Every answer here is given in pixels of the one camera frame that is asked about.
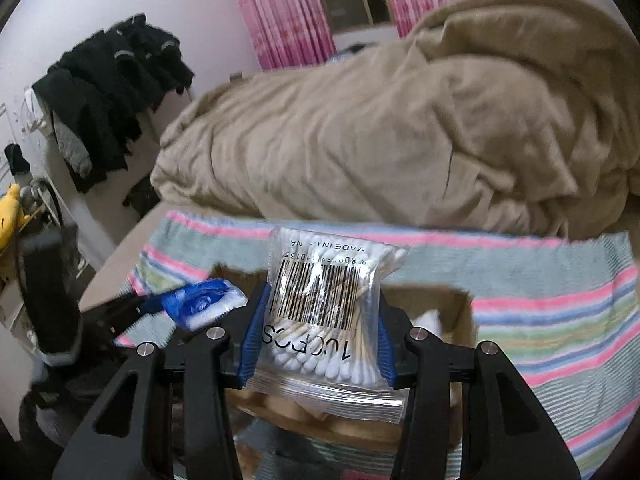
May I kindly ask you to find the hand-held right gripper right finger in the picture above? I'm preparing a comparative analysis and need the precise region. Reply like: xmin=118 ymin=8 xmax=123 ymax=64
xmin=376 ymin=294 xmax=583 ymax=480

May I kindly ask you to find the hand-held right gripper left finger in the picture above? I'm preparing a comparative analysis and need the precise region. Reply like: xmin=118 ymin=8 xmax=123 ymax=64
xmin=52 ymin=280 xmax=273 ymax=480

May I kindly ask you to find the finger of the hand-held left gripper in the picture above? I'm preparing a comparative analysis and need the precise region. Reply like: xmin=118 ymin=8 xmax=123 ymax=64
xmin=95 ymin=310 xmax=177 ymax=348
xmin=80 ymin=287 xmax=173 ymax=322

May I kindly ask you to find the blue and white packet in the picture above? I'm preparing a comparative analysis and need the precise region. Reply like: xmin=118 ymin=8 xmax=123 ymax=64
xmin=164 ymin=277 xmax=249 ymax=334

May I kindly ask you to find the clear bag of cotton swabs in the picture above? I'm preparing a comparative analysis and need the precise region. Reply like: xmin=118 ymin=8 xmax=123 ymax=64
xmin=244 ymin=225 xmax=412 ymax=424

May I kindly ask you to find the cardboard box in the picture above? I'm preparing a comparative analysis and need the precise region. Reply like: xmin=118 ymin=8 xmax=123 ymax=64
xmin=212 ymin=265 xmax=479 ymax=453

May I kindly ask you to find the white item in box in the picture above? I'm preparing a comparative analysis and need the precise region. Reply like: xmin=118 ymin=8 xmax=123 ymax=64
xmin=414 ymin=309 xmax=445 ymax=341

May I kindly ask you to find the beige mattress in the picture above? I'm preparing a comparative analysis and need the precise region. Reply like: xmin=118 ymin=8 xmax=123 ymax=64
xmin=79 ymin=200 xmax=173 ymax=313

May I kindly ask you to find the yellow plush toy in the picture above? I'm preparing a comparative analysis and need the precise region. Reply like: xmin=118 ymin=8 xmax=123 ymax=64
xmin=0 ymin=183 xmax=32 ymax=250

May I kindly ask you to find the grey garment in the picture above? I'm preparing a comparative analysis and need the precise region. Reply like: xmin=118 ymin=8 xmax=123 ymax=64
xmin=52 ymin=109 xmax=94 ymax=177

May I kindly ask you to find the striped towel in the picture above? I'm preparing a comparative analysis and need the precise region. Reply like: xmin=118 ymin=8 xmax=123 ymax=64
xmin=112 ymin=210 xmax=640 ymax=480

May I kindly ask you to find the beige blanket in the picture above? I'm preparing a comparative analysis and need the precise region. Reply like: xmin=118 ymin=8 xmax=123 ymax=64
xmin=150 ymin=0 xmax=640 ymax=242

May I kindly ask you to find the pile of black clothes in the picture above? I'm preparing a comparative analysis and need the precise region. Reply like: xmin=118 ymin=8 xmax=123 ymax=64
xmin=31 ymin=14 xmax=196 ymax=194

